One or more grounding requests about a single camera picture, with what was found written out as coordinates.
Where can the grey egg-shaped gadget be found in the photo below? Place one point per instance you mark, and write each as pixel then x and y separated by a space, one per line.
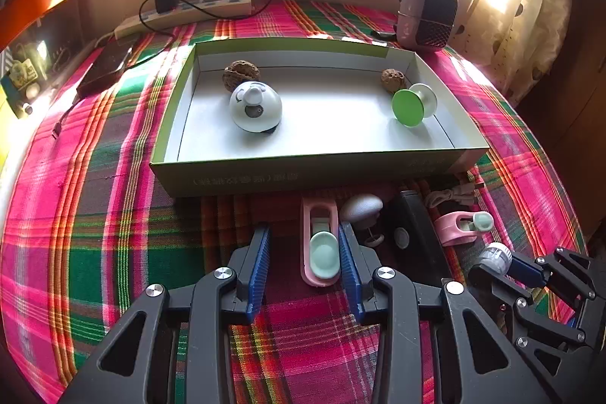
pixel 360 207

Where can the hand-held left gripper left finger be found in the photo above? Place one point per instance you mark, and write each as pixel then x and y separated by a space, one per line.
pixel 259 271

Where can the pink green plaid blanket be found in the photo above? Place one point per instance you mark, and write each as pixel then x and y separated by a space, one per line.
pixel 118 214

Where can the green white cardboard box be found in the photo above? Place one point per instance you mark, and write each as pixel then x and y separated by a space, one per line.
pixel 331 129

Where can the black bike light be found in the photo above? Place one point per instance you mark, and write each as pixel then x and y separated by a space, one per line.
pixel 407 214

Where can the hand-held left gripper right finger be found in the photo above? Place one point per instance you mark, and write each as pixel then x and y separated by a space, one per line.
pixel 348 271

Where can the white dome-shaped device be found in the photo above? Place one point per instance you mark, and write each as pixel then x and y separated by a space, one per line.
pixel 260 115

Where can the small brown walnut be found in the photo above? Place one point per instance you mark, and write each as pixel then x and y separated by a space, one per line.
pixel 393 78

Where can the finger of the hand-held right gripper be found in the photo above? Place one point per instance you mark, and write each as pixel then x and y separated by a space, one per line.
pixel 492 283
pixel 525 270

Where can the pink clip light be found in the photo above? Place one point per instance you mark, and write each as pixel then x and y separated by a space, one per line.
pixel 452 231
pixel 307 243

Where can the beige power strip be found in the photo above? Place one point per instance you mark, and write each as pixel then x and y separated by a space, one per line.
pixel 222 6

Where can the green white knob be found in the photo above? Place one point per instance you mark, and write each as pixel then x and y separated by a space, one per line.
pixel 409 108

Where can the small green ornament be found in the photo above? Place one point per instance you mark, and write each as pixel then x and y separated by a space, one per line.
pixel 21 75

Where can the dotted cream curtain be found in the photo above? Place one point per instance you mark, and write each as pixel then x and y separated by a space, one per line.
pixel 521 6

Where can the black phone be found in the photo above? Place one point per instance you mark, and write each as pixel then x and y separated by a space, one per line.
pixel 106 65

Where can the large brown walnut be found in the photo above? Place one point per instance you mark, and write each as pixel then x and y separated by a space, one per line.
pixel 239 72

